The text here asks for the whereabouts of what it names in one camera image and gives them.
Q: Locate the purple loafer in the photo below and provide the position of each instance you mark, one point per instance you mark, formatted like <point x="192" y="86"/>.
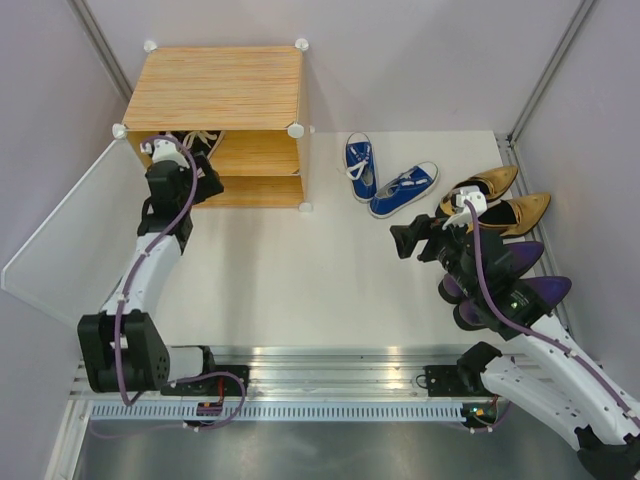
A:
<point x="523" y="304"/>
<point x="525" y="255"/>

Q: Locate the aluminium frame post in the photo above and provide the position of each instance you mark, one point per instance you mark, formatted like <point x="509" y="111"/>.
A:
<point x="98" y="40"/>
<point x="552" y="67"/>

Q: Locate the gold loafer upper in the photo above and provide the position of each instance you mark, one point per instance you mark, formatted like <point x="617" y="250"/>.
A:
<point x="493" y="184"/>

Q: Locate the frosted white cabinet door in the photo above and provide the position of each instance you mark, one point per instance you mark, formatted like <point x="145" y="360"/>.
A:
<point x="75" y="258"/>

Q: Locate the wooden shoe cabinet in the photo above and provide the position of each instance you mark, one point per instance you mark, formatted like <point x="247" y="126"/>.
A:
<point x="256" y="96"/>

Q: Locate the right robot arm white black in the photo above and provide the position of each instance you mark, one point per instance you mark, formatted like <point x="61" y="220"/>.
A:
<point x="583" y="405"/>

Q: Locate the blue canvas sneaker lower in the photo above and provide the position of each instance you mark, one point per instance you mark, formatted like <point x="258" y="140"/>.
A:
<point x="408" y="187"/>

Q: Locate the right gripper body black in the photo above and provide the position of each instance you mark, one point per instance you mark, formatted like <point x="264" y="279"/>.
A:
<point x="446" y="246"/>

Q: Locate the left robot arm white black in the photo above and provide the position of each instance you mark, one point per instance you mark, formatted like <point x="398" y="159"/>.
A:
<point x="122" y="349"/>

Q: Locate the gold loafer lower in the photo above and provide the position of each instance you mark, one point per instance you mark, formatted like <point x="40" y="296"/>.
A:
<point x="515" y="217"/>

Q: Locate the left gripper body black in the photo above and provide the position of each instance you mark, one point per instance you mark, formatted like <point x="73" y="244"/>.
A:
<point x="208" y="185"/>

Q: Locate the aluminium mounting rail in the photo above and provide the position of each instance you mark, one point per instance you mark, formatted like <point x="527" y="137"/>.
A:
<point x="314" y="374"/>

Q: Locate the purple loafer upper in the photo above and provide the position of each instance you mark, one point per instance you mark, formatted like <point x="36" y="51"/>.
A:
<point x="525" y="255"/>

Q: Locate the right aluminium frame post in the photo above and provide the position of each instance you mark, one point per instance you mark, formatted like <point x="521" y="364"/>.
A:
<point x="552" y="67"/>

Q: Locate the purple loafer lower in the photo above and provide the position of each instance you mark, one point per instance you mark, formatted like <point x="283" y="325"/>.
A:
<point x="523" y="304"/>

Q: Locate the black canvas sneaker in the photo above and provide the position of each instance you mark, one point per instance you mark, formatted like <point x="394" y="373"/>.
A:
<point x="166" y="149"/>
<point x="202" y="144"/>

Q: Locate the blue canvas sneaker upper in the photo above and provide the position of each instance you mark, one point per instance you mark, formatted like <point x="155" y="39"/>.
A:
<point x="360" y="168"/>

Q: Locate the left aluminium frame post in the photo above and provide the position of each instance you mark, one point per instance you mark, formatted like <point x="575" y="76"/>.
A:
<point x="98" y="40"/>

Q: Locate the gold loafer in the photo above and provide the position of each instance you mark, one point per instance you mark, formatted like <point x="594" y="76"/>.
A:
<point x="515" y="217"/>
<point x="493" y="184"/>

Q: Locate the blue canvas sneaker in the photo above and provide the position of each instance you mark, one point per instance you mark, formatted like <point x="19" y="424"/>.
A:
<point x="408" y="187"/>
<point x="360" y="168"/>

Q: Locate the white slotted cable duct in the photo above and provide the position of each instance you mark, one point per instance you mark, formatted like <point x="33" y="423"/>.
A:
<point x="285" y="411"/>

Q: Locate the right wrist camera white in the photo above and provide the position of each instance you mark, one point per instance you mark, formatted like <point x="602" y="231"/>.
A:
<point x="468" y="203"/>

